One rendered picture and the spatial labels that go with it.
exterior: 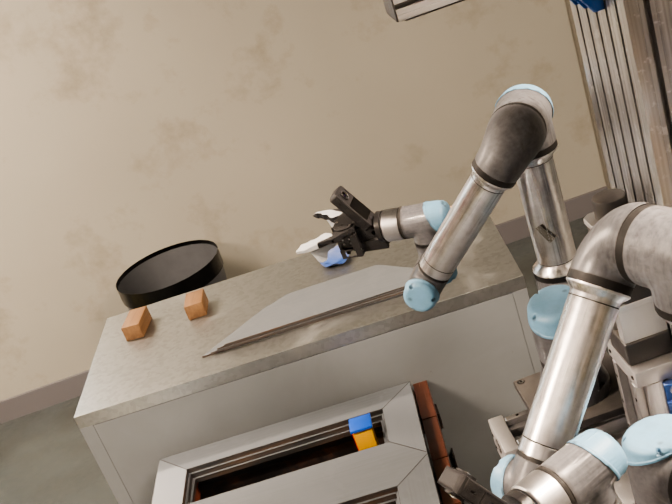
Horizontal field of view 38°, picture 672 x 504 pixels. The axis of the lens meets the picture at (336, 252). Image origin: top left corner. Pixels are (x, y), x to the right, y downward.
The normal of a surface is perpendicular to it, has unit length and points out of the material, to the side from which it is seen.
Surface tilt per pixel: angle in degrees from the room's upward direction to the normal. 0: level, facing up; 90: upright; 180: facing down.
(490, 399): 90
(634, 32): 90
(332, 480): 0
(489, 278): 0
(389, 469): 0
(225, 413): 90
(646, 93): 90
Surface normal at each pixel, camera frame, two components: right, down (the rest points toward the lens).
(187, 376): -0.31, -0.86
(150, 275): 0.56, 0.09
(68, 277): 0.13, 0.37
